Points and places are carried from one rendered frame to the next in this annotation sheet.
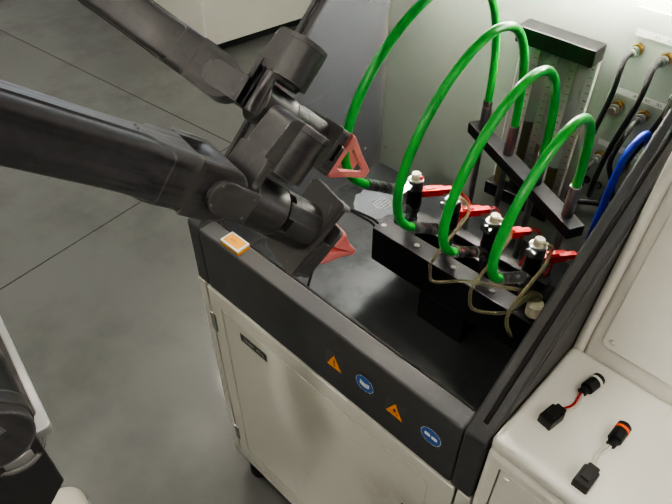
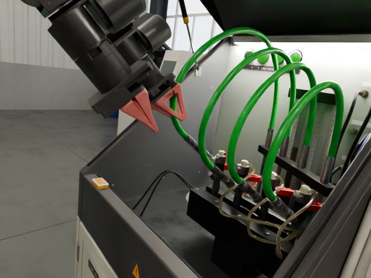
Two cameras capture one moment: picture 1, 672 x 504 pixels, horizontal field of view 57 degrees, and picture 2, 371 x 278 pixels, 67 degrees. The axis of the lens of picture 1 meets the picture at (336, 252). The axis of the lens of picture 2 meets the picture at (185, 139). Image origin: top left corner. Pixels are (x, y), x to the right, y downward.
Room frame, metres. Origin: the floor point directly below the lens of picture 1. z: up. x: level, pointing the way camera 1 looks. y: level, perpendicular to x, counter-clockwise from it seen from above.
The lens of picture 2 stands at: (0.14, -0.12, 1.30)
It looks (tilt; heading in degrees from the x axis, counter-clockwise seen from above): 14 degrees down; 7
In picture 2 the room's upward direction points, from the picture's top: 8 degrees clockwise
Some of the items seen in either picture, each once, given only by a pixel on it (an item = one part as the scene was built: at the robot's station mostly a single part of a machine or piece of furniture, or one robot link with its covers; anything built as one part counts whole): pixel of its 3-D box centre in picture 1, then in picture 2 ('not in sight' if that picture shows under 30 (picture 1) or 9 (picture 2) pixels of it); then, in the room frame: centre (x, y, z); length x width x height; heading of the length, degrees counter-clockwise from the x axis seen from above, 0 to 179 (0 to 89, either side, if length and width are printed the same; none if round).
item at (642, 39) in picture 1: (640, 114); (370, 133); (0.89, -0.49, 1.20); 0.13 x 0.03 x 0.31; 46
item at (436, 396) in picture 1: (320, 337); (133, 253); (0.69, 0.03, 0.87); 0.62 x 0.04 x 0.16; 46
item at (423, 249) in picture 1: (458, 287); (243, 240); (0.78, -0.22, 0.91); 0.34 x 0.10 x 0.15; 46
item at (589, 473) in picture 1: (603, 454); not in sight; (0.40, -0.35, 0.99); 0.12 x 0.02 x 0.02; 135
